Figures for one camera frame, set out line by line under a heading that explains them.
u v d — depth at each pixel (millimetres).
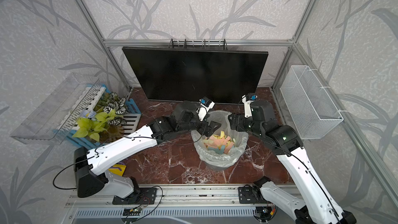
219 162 646
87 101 696
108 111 742
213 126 619
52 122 642
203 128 599
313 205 362
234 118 570
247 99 561
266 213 735
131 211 703
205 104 587
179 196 753
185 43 919
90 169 398
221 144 832
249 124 533
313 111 615
